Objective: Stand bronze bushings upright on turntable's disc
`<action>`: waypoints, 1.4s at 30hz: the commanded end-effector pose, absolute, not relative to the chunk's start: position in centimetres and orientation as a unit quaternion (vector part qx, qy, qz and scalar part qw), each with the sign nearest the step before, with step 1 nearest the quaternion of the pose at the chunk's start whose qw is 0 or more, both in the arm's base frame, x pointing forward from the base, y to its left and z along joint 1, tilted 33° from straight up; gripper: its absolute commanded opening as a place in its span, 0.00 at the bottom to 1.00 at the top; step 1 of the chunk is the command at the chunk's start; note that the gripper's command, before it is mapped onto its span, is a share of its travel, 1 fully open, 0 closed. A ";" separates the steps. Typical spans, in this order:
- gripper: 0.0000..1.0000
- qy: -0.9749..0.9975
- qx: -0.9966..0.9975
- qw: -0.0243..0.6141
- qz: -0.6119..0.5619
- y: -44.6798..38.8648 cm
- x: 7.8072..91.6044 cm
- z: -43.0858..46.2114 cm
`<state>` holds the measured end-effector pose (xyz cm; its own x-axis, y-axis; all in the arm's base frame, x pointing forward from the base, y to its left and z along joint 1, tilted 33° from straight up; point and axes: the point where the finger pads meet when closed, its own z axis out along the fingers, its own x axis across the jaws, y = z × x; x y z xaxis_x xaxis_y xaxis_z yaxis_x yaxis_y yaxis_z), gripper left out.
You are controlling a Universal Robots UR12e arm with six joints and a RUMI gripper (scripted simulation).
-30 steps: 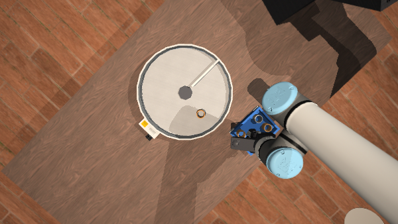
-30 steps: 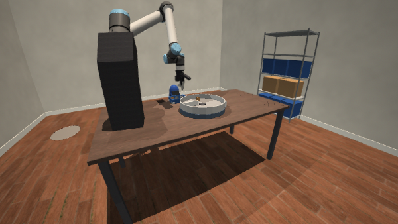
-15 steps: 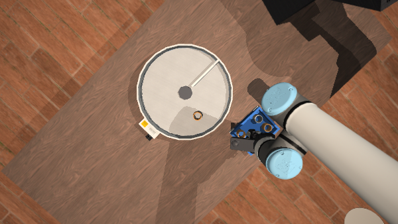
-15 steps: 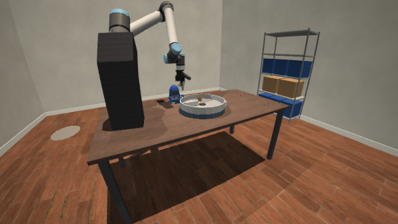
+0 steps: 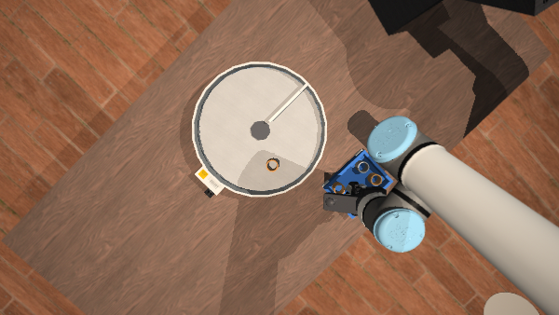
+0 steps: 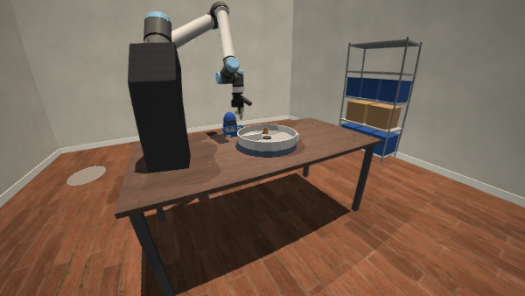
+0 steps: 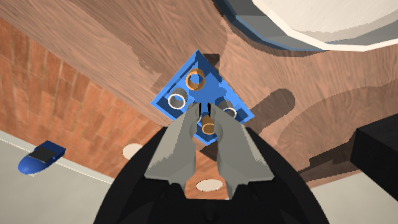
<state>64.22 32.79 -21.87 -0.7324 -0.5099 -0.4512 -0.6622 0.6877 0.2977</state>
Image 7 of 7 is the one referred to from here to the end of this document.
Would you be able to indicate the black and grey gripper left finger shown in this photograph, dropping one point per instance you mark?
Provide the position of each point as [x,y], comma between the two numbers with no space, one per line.
[168,157]

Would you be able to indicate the bronze bushing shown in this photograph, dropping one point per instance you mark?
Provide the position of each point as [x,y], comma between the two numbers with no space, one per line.
[193,86]
[207,129]

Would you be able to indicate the blue square tray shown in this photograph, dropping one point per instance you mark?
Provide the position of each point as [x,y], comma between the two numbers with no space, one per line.
[215,90]

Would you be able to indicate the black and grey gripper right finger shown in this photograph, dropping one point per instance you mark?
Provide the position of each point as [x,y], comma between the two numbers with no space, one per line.
[245,158]

